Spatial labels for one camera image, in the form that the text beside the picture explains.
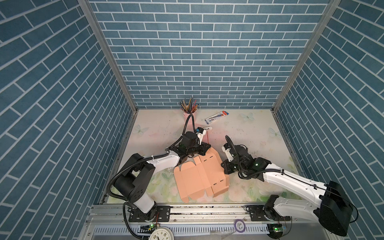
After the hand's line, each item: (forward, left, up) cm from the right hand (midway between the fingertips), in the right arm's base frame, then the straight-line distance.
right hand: (219, 163), depth 81 cm
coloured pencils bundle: (+42, +21, +1) cm, 46 cm away
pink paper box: (+20, +8, -6) cm, 23 cm away
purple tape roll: (-26, -8, -10) cm, 29 cm away
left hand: (+9, +5, +2) cm, 11 cm away
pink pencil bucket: (+10, +16, +24) cm, 30 cm away
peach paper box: (-3, +6, -9) cm, 11 cm away
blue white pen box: (+39, +6, -7) cm, 40 cm away
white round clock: (-33, +25, -5) cm, 41 cm away
